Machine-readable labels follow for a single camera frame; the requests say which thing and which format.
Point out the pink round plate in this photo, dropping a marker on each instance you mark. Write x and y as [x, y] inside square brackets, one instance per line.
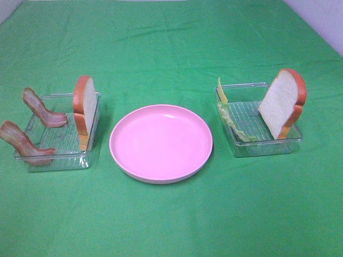
[161, 144]

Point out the green toy lettuce leaf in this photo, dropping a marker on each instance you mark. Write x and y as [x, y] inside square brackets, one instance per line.
[225, 114]

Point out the green tablecloth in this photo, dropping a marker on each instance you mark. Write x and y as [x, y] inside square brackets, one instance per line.
[142, 53]

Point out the toy bread slice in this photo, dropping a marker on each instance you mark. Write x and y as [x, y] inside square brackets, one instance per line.
[84, 107]
[283, 103]

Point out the toy bacon strip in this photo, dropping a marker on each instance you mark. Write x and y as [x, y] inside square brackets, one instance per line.
[47, 117]
[13, 135]

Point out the clear plastic tray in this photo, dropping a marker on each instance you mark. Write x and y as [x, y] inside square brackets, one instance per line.
[243, 101]
[64, 139]

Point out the yellow toy cheese slice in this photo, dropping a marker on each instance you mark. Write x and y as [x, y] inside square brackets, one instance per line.
[221, 94]

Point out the right clear plastic tray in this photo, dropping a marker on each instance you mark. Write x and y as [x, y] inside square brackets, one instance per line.
[243, 101]

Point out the left clear plastic tray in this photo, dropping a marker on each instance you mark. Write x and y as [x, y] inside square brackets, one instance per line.
[64, 139]

